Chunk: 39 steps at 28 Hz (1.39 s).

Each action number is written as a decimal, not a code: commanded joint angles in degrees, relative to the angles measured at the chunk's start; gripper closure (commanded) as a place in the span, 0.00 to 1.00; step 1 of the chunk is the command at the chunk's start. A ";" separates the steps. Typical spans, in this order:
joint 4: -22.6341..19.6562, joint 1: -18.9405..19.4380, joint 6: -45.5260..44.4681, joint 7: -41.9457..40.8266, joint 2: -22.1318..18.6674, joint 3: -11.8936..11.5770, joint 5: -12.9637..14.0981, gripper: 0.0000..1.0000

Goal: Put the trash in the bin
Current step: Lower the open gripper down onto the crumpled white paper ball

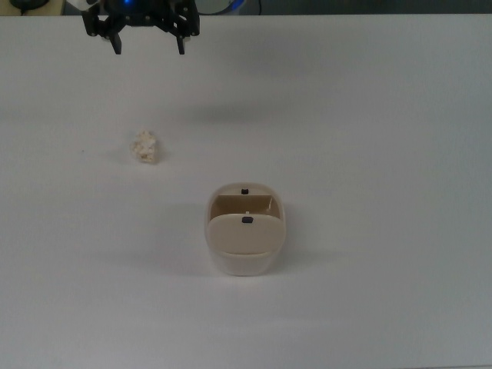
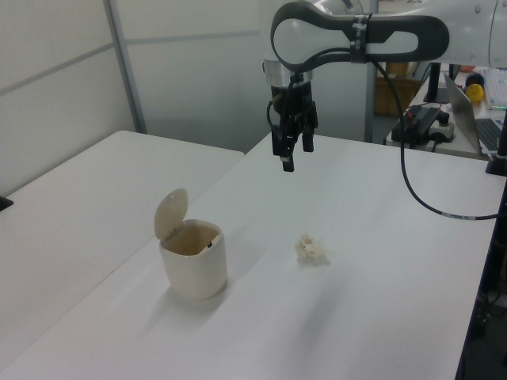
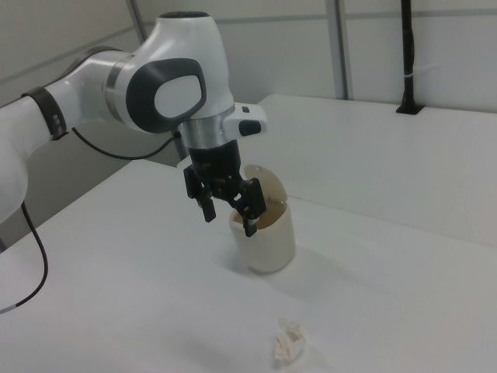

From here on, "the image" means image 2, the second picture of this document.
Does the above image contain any yellow round object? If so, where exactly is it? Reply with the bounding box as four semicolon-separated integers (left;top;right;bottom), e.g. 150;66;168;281
464;82;486;105

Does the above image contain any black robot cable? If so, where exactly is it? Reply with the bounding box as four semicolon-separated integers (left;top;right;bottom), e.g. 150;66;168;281
265;46;500;221

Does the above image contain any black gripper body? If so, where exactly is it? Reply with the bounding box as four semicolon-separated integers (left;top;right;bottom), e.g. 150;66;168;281
269;81;314;124

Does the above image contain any grey partition post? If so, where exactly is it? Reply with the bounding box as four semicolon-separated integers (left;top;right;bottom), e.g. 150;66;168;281
105;0;148;135

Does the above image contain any black power supply box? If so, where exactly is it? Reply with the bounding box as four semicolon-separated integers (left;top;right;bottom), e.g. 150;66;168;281
402;104;443;139

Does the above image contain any brown wooden cabinet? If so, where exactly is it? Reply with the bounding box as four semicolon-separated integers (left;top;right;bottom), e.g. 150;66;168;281
374;62;421;118

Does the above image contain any black vertical frame pole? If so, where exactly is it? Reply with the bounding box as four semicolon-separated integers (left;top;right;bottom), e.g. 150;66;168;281
454;101;507;380

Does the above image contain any white paper trash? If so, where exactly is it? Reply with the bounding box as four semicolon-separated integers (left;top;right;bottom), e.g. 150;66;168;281
294;233;332;265

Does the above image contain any silver laptop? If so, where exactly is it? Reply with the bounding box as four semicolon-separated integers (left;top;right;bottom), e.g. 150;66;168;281
442;72;505;156

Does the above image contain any small white bin with lid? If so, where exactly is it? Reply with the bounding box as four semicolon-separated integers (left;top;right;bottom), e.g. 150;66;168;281
153;187;228;302

